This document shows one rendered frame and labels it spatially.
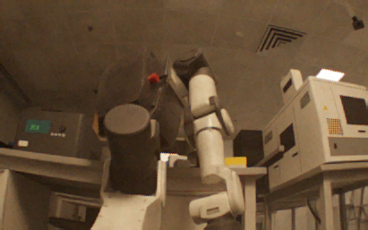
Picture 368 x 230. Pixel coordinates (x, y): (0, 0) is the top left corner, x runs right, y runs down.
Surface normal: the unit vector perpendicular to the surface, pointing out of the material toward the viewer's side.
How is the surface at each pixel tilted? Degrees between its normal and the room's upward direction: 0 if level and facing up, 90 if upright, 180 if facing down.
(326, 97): 90
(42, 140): 90
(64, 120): 90
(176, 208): 90
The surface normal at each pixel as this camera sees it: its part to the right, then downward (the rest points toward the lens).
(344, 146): 0.07, -0.41
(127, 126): 0.01, -0.77
